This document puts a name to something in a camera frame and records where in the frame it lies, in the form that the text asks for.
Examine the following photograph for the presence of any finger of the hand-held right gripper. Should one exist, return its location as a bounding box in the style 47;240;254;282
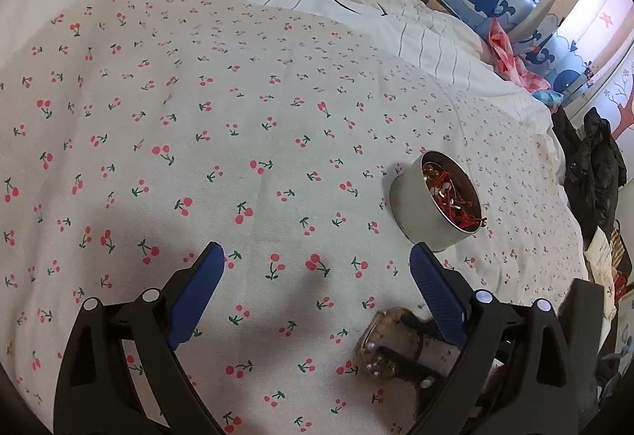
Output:
406;315;443;343
376;346;449;389

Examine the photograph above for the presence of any white paper bag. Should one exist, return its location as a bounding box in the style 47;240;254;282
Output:
584;223;634;298

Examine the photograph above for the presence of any light blue cloth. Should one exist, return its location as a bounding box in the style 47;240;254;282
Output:
532;89;564;111

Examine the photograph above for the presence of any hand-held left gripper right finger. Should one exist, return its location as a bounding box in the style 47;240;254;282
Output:
409;242;578;435

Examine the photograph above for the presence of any black jacket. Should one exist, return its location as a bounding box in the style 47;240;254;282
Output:
551;107;627;240

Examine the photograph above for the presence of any cherry print bed sheet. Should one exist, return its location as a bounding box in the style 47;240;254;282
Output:
0;0;590;435

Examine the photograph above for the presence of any red string bracelet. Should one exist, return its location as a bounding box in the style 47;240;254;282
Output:
427;168;489;232

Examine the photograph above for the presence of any pink cloth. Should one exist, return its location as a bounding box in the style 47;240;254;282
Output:
488;18;552;92

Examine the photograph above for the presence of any tree wall sticker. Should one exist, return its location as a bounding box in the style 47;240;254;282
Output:
607;66;634;139

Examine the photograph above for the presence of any round metal tin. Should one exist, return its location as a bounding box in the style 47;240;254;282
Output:
389;150;489;252

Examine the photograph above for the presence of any clear bead bracelet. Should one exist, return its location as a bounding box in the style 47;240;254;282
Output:
354;309;433;382

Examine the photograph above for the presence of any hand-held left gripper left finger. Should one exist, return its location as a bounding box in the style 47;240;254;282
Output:
53;242;226;435

